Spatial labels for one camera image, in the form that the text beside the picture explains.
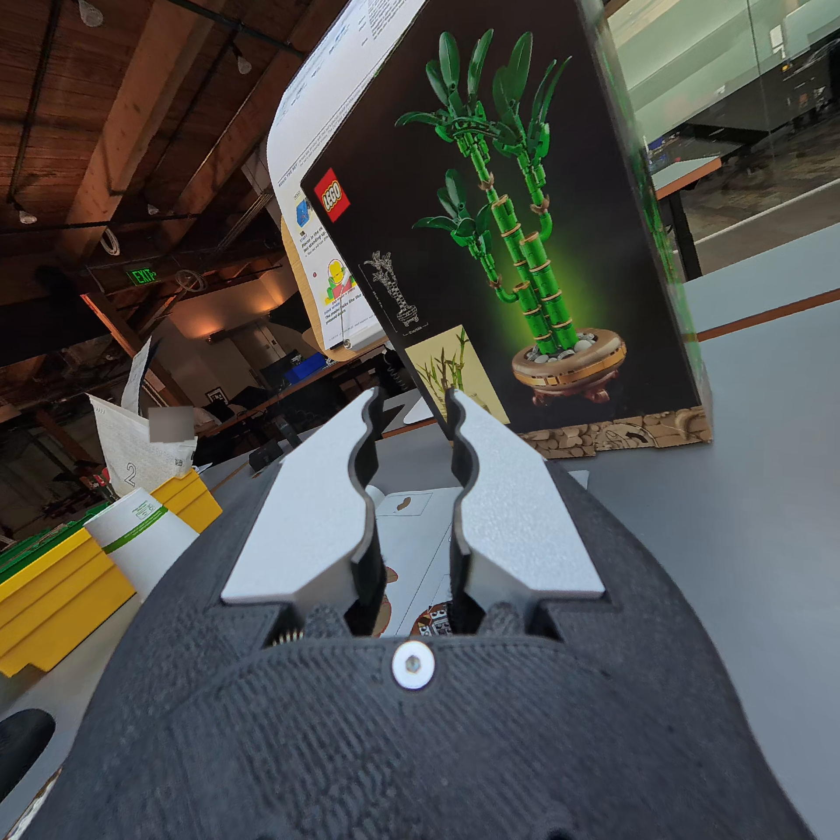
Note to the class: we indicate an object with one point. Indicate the green exit sign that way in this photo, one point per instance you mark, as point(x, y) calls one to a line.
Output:
point(143, 275)

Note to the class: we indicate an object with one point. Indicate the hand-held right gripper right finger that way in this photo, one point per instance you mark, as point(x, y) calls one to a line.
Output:
point(525, 525)

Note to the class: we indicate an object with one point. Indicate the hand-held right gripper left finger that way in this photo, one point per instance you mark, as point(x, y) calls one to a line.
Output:
point(302, 525)

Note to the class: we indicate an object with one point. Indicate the blue storage bin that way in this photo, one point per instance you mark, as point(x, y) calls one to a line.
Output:
point(305, 369)

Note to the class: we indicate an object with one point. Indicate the white instruction booklet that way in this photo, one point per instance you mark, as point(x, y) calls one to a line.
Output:
point(413, 544)

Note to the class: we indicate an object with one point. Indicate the black lego set box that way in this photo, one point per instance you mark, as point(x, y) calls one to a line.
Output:
point(590, 229)

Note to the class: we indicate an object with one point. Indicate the white paper cup green stripe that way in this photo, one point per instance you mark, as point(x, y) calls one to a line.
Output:
point(144, 558)

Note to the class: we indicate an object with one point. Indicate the black rounded object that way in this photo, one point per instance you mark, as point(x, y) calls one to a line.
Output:
point(19, 741)

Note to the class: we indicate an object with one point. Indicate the green plastic bin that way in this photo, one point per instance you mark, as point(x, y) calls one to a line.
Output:
point(39, 541)

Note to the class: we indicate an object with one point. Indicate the black device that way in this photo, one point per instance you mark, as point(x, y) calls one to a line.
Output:
point(269, 453)

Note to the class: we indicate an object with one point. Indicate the yellow plastic bin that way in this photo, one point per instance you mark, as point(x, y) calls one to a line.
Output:
point(52, 604)
point(190, 502)

